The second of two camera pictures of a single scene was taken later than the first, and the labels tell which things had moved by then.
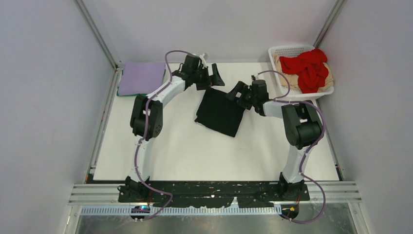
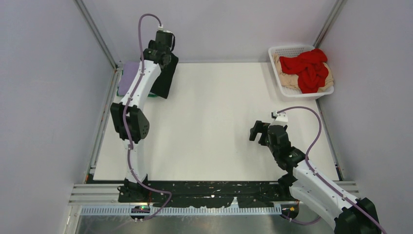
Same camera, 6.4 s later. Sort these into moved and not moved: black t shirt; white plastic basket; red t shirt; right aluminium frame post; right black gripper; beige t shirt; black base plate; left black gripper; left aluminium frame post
Moved: black t shirt; left black gripper; right black gripper
Not moved: right aluminium frame post; left aluminium frame post; white plastic basket; black base plate; beige t shirt; red t shirt
